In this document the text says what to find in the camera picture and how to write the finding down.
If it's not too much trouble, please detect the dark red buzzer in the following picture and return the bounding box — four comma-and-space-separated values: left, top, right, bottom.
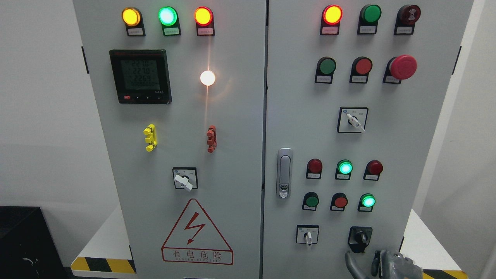
394, 5, 421, 35

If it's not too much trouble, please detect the red emergency stop button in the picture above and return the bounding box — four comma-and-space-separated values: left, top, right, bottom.
382, 55, 417, 84

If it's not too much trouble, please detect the grey cabinet door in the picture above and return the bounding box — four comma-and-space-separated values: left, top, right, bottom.
263, 0, 474, 279
73, 0, 267, 279

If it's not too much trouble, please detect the white platform hazard striped edge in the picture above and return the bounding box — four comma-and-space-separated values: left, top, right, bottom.
71, 205, 468, 279

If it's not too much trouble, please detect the dark red indicator light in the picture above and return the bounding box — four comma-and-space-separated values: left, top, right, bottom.
363, 160, 383, 181
305, 158, 323, 179

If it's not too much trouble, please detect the white selector switch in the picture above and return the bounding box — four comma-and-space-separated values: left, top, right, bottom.
337, 107, 369, 134
295, 225, 320, 246

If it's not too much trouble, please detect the orange indicator light left door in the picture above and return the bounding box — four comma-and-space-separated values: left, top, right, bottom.
194, 6, 215, 36

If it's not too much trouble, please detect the black digital power meter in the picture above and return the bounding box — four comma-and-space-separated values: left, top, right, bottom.
109, 49, 172, 104

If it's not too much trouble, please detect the white rotary switch left door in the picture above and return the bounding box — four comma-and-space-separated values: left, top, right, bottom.
172, 167, 198, 192

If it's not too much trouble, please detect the white glowing indicator light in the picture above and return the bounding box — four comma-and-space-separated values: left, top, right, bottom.
200, 70, 216, 86

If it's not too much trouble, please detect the orange indicator light right door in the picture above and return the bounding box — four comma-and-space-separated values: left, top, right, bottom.
320, 5, 343, 35

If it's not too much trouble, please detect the right grey cabinet door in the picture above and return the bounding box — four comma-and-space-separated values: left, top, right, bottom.
263, 0, 474, 279

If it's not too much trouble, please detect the orange indicator light door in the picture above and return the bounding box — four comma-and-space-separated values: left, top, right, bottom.
320, 5, 343, 35
194, 6, 215, 36

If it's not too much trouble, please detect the left grey cabinet door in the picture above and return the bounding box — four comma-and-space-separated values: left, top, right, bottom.
73, 0, 267, 279

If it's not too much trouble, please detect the red push button upper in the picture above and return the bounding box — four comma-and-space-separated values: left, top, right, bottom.
349, 56, 373, 84

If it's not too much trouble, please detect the red electric hazard warning sticker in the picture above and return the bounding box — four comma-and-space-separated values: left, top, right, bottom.
162, 198, 234, 265

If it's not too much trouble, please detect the dark red indicator light left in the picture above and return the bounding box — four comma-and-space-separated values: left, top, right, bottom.
305, 158, 323, 179

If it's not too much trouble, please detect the black knob switch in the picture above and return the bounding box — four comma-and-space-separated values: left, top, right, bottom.
348, 226, 373, 253

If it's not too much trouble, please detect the red terminal connector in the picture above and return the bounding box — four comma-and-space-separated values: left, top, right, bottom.
206, 125, 217, 153

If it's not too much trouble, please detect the green lit indicator light top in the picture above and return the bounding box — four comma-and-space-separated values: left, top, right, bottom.
158, 6, 181, 36

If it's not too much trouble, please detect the yellow terminal connector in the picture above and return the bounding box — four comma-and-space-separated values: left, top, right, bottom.
143, 124, 158, 152

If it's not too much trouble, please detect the green lit indicator light middle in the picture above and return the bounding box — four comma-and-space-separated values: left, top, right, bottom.
335, 159, 353, 180

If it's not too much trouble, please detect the green lit push button lower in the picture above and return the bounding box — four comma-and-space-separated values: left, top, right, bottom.
357, 193, 376, 212

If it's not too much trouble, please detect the dark green indicator light top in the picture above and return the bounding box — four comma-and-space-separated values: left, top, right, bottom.
357, 5, 382, 35

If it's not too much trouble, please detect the white selector switch upper right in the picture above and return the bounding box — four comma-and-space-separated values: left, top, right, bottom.
337, 107, 369, 134

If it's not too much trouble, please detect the red push button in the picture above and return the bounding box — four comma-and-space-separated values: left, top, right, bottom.
349, 56, 373, 84
330, 193, 348, 212

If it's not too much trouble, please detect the green lit indicator light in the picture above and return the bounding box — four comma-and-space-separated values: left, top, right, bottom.
158, 6, 181, 36
335, 159, 353, 180

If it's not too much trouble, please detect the dark red indicator light right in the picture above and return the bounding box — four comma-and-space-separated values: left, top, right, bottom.
363, 160, 383, 181

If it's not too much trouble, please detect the green push button upper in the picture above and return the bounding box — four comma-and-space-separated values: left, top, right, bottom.
315, 57, 336, 84

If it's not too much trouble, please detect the black box lower left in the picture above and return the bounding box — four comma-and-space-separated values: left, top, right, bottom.
0, 205, 67, 279

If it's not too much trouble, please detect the silver door latch handle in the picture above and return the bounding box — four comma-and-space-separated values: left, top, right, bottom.
276, 148, 293, 198

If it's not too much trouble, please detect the white selector switch lower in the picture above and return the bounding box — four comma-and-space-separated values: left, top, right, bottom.
295, 225, 320, 246

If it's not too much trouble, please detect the red push button lower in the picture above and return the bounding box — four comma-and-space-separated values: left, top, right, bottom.
330, 193, 348, 212

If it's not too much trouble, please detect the yellow indicator light top left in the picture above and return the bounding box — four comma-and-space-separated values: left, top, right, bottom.
122, 7, 146, 36

